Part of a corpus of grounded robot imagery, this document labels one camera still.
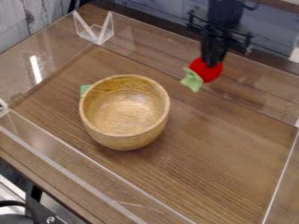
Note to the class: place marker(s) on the clear acrylic corner bracket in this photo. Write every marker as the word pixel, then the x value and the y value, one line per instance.
pixel 97 34

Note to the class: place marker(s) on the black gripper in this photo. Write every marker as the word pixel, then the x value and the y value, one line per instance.
pixel 220 29

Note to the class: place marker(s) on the blue-grey sofa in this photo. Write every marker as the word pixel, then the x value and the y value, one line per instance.
pixel 275 27

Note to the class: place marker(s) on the black table leg bracket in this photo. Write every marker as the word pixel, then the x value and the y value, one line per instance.
pixel 40 213

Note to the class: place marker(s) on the wooden bowl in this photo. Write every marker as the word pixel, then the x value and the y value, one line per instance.
pixel 124 111

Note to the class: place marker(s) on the small green object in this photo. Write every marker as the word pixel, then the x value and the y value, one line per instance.
pixel 82 89

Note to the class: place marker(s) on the red plush strawberry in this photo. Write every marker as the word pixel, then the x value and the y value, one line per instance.
pixel 198 73

